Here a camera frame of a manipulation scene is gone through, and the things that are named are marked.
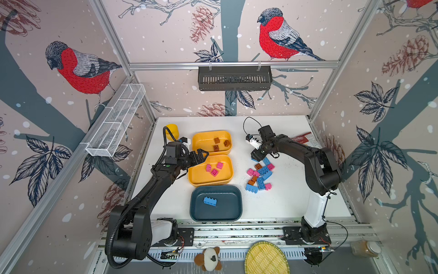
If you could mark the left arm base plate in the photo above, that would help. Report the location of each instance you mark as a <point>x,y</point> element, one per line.
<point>184,237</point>

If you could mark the snack chips bag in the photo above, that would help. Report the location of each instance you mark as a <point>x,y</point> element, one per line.
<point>304,139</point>

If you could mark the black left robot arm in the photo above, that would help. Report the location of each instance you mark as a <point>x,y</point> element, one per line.
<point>131,231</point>

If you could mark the white wire mesh basket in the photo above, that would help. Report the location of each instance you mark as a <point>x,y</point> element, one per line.
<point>111,131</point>

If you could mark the black wall basket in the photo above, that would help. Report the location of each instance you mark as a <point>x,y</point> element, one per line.
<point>235,78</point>

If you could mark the woven bamboo tray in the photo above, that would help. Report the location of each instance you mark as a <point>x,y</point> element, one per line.
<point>266,258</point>

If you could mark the brown lego brick front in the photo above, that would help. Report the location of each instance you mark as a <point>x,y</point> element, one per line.
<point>252,181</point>

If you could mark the blue sloped lego brick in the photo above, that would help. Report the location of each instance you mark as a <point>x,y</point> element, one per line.
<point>266,161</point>

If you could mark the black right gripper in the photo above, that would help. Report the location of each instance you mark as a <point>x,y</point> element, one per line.
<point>256,154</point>

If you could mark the near yellow plastic bin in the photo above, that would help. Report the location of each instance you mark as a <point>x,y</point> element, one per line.
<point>198,176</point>

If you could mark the long blue lego brick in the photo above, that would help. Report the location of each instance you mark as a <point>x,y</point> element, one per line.
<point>210,201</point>

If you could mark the yellow plastic bin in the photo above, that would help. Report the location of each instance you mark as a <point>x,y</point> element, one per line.
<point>198,176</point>
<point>205,141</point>

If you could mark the dark teal plastic bin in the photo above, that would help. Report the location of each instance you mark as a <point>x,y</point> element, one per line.
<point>229,204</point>

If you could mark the yellow plastic goblet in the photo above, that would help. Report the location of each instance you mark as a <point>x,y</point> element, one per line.
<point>172,133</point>

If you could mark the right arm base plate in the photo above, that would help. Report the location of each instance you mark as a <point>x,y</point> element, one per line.
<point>306,236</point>

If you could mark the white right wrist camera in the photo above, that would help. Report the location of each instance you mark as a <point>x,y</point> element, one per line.
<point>253,141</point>

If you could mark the blue lego brick front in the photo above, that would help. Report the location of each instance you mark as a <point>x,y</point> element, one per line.
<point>251,188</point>

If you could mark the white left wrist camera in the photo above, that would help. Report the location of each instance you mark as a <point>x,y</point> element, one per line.
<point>185,140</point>

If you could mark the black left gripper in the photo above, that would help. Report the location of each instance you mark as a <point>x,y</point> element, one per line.
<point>201,159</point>

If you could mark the amber glass jar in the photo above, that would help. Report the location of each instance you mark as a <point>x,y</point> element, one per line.
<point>366,249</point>

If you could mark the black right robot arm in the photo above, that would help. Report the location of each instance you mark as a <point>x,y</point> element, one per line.
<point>322,175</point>

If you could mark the plush dog toy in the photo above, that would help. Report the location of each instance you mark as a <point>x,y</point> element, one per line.
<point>209,259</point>

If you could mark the far yellow plastic bin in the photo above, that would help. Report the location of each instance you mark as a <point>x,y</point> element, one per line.
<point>205,141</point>

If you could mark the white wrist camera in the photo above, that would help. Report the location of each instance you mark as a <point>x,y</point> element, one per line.
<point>253,141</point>
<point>185,140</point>

